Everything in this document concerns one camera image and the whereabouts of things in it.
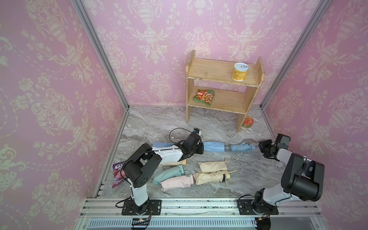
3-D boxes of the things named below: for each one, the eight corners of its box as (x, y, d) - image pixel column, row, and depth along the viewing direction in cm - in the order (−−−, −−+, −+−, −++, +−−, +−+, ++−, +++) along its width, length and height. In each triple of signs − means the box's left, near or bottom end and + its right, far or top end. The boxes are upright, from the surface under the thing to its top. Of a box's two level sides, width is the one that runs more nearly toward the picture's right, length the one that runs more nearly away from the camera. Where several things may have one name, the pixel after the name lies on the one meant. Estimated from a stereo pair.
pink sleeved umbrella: (161, 191, 81) (160, 189, 78) (161, 182, 85) (160, 179, 81) (194, 186, 83) (194, 184, 79) (192, 176, 86) (192, 174, 83)
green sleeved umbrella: (154, 186, 83) (153, 183, 79) (152, 176, 86) (151, 173, 82) (188, 174, 87) (188, 171, 83) (185, 165, 90) (185, 162, 86)
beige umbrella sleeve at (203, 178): (195, 185, 83) (195, 182, 79) (193, 176, 86) (194, 173, 82) (229, 181, 84) (231, 178, 80) (226, 172, 87) (228, 169, 84)
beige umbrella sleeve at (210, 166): (199, 173, 87) (199, 170, 84) (198, 164, 91) (199, 160, 87) (225, 173, 87) (227, 170, 84) (224, 164, 91) (225, 160, 87)
